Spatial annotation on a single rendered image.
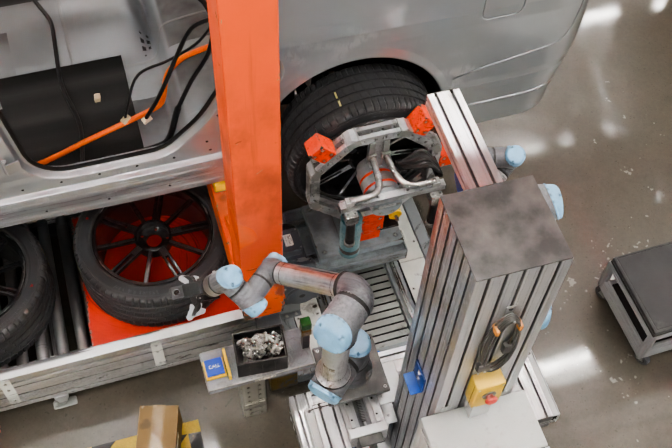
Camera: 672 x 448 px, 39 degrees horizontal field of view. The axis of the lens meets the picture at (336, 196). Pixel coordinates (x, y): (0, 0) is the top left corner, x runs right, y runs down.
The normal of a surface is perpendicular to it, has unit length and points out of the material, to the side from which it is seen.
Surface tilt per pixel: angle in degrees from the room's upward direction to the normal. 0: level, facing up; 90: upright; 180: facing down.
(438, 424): 0
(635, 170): 0
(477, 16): 90
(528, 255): 0
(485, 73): 90
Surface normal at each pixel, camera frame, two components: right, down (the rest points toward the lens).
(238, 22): 0.29, 0.80
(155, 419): 0.04, -0.57
